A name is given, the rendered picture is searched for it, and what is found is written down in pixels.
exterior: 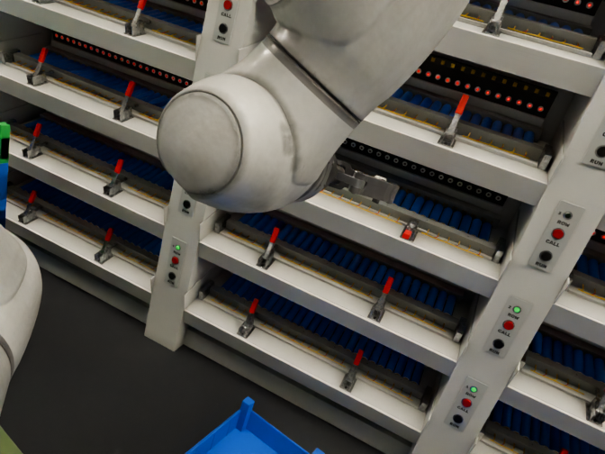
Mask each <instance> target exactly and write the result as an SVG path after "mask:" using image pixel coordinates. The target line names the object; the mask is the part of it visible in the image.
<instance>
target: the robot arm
mask: <svg viewBox="0 0 605 454"><path fill-rule="evenodd" d="M265 1H266V3H267V4H268V5H269V6H270V7H271V9H272V12H273V15H274V17H275V19H276V24H275V26H274V27H273V29H272V30H271V31H270V33H269V35H270V36H271V37H272V38H273V39H272V38H271V37H270V36H269V35H267V36H266V37H265V39H263V40H262V41H261V42H260V44H258V45H257V46H256V48H255V49H253V50H252V51H251V52H250V53H249V54H248V55H247V56H246V57H245V58H244V59H242V60H241V61H240V62H238V63H237V64H235V65H234V66H233V67H231V68H229V69H227V70H226V71H224V72H222V73H221V74H219V75H214V76H211V77H207V78H205V79H202V80H200V81H198V82H196V83H193V84H192V85H190V86H188V87H187V88H185V89H183V90H182V91H180V92H179V93H177V94H176V95H175V96H174V97H173V98H172V99H171V100H170V101H169V102H168V103H167V105H166V107H165V108H164V110H163V112H162V114H161V115H160V118H159V121H158V129H157V137H156V138H157V150H158V157H159V160H160V162H161V164H162V166H163V167H164V169H165V170H166V171H167V172H168V173H169V174H170V175H171V176H172V177H173V179H174V180H175V181H176V182H177V183H178V184H179V185H180V186H181V187H182V188H183V189H184V190H185V191H186V192H187V193H188V195H189V196H190V197H191V198H192V199H194V200H195V201H197V202H200V203H202V204H206V205H208V206H210V207H213V208H217V209H221V210H224V211H229V212H234V213H263V212H268V211H273V210H275V209H278V208H281V207H284V206H287V205H289V204H290V203H293V202H301V201H305V200H307V199H310V198H312V197H314V196H315V195H317V194H318V193H319V192H320V191H321V190H323V189H324V188H325V187H326V186H331V187H334V188H337V189H339V190H341V189H343V188H344V187H346V188H348V191H350V192H351V194H357V195H364V196H368V197H371V198H373V199H372V202H374V203H376V204H379V202H380V200H381V201H384V202H386V203H387V204H392V203H393V200H394V198H395V197H396V194H397V192H398V189H399V186H397V185H396V184H391V183H388V182H386V178H384V177H379V176H376V177H371V176H369V175H367V174H364V173H363V172H360V171H356V170H354V169H352V168H351V165H350V164H348V163H346V162H343V161H341V160H338V159H336V155H335V152H336V151H337V149H338V148H339V147H340V145H341V144H342V143H343V142H344V140H345V139H346V138H347V137H348V136H349V134H350V133H351V132H352V131H354V130H355V129H356V127H357V126H358V125H359V124H360V122H362V121H363V120H364V119H365V118H366V117H367V116H368V115H369V114H370V113H371V112H372V111H373V110H374V109H375V108H376V107H377V106H378V105H380V104H381V103H382V102H384V101H385V100H387V99H388V98H389V97H390V96H391V95H392V94H394V93H395V92H396V91H397V90H398V89H399V88H400V87H401V86H402V85H403V84H404V83H405V82H406V81H407V80H408V78H409V77H410V76H411V75H412V74H413V73H414V72H415V71H416V70H417V69H418V67H419V66H420V65H421V64H422V63H423V62H424V60H425V59H426V58H427V57H428V56H429V54H430V53H431V52H432V51H433V50H434V49H435V48H436V47H437V46H438V44H439V43H440V42H441V41H442V39H443V38H444V37H445V36H446V34H447V33H448V32H449V30H450V29H451V27H452V26H453V25H454V23H455V22H456V20H457V19H458V18H459V16H460V15H461V13H462V12H463V11H464V10H465V8H466V6H467V4H468V3H469V1H470V0H265ZM358 120H359V121H360V122H359V121H358ZM337 164H339V165H340V166H338V165H337ZM41 294H42V279H41V271H40V268H39V265H38V263H37V260H36V258H35V257H34V256H33V254H32V252H31V250H30V249H29V248H28V247H27V246H26V244H25V243H24V242H23V241H21V240H20V239H19V238H18V237H17V236H15V235H14V234H12V233H11V232H9V231H7V230H6V229H5V228H4V227H3V226H2V225H1V223H0V414H1V411H2V408H3V404H4V401H5V396H6V392H7V389H8V386H9V383H10V380H11V378H12V376H13V374H14V371H15V370H16V368H17V367H18V365H19V363H20V361H21V359H22V356H23V353H24V352H25V349H26V347H27V344H28V342H29V339H30V337H31V335H32V330H33V327H34V324H35V321H36V318H37V315H38V311H39V308H40V304H41Z"/></svg>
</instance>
